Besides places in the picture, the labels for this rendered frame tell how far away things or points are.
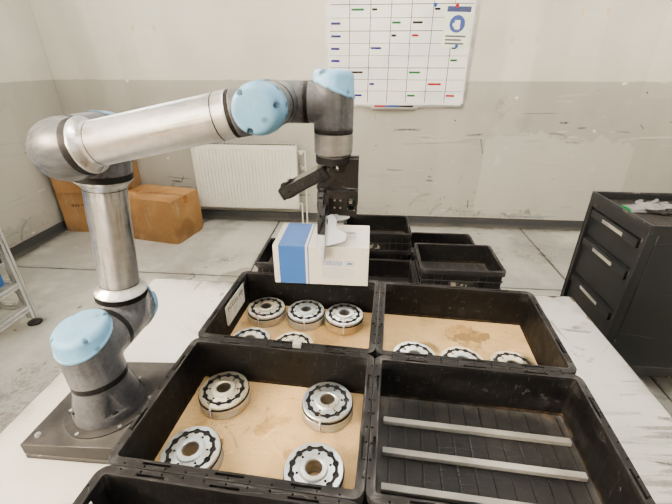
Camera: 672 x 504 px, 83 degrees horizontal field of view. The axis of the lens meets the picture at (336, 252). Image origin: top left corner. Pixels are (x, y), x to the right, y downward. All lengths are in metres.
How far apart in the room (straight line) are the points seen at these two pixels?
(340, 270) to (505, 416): 0.45
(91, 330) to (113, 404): 0.18
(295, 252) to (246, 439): 0.37
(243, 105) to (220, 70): 3.23
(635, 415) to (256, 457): 0.91
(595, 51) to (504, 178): 1.16
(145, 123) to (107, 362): 0.53
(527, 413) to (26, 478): 1.05
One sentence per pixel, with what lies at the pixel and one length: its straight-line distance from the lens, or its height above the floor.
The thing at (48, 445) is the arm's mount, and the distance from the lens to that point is 1.09.
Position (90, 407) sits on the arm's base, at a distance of 1.03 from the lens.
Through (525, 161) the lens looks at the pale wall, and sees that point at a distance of 3.96.
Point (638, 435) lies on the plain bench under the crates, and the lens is 1.20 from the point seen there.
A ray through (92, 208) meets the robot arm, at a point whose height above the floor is 1.20.
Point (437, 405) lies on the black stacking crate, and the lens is 0.89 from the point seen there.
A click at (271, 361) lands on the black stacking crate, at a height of 0.89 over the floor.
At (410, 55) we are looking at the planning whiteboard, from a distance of 3.60.
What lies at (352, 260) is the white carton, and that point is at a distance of 0.79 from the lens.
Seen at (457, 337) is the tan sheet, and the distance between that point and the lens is 1.07.
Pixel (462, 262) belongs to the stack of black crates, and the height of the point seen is 0.49.
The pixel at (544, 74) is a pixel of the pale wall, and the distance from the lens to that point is 3.87.
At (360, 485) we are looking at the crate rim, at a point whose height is 0.93.
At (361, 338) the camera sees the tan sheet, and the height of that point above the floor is 0.83.
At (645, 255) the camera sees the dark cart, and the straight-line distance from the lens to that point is 1.99.
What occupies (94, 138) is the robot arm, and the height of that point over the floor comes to 1.37.
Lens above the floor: 1.48
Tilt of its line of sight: 27 degrees down
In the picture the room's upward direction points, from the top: straight up
